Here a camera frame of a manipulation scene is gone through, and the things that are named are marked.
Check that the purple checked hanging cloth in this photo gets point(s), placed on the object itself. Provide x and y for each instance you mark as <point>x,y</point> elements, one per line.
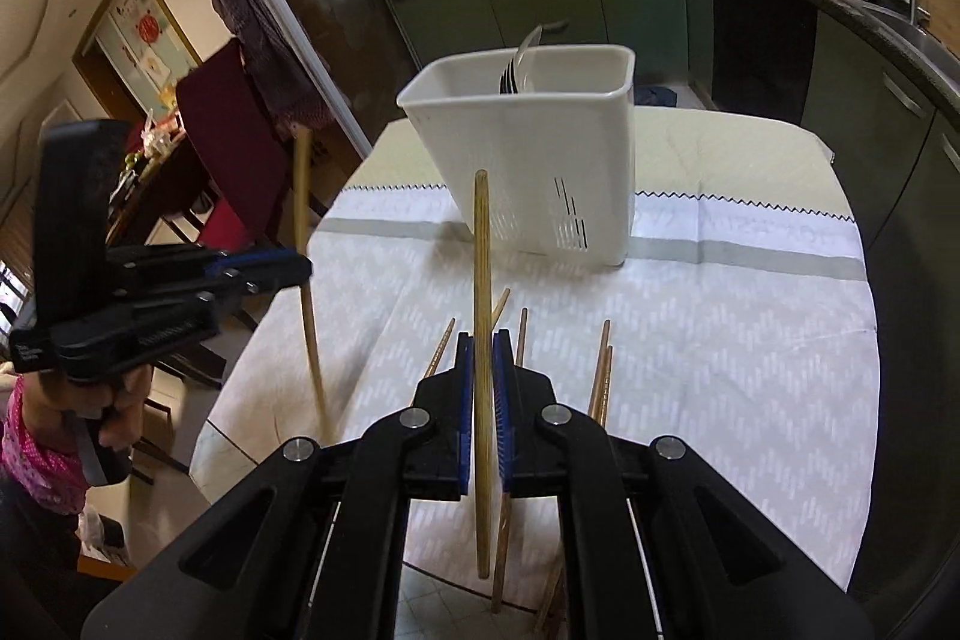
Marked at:
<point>247,10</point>

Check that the dark red chair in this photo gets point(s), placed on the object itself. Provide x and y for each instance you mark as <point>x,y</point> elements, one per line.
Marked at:
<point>225,145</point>

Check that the dark kitchen countertop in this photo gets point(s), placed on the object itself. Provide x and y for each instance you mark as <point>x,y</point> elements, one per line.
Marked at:
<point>847,9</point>

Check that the white patterned tablecloth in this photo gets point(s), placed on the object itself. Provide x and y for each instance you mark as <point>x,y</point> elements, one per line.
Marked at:
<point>712,347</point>

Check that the dark wooden dining table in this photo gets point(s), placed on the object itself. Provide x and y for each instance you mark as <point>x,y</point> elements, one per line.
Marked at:
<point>161,175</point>

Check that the white plastic utensil holder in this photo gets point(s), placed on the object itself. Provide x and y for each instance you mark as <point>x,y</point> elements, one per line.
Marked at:
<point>525,160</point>

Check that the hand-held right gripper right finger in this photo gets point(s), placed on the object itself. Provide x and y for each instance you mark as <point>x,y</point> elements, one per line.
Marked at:
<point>501,419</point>

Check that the person's left hand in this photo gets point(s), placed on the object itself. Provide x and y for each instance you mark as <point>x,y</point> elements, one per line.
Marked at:
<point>124,404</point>

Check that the wooden chopstick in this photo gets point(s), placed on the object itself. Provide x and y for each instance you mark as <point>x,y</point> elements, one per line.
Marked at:
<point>598,377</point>
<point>441,349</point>
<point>481,250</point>
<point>521,336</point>
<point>315,355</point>
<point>606,396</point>

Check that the person's left forearm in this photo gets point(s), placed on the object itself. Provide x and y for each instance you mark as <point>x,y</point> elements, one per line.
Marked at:
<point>37,460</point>

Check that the blue cloth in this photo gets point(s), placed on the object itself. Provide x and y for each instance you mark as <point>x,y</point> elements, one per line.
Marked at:
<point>656,96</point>

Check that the black built-in appliance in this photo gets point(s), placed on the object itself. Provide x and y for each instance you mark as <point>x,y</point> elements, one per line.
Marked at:
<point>761,40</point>

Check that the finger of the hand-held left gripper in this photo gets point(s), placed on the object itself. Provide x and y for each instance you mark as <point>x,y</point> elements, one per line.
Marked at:
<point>225,304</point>
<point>255,269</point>

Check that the wall poster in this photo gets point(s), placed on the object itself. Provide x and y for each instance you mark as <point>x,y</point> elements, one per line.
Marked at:
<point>142,21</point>

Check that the steel sink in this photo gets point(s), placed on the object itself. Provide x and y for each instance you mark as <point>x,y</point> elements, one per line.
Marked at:
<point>926,40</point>

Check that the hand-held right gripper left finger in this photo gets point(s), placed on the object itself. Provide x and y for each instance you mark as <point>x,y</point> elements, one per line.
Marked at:
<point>465,419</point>

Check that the metal fork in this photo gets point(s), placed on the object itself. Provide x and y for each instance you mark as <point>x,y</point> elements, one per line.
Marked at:
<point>510,76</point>

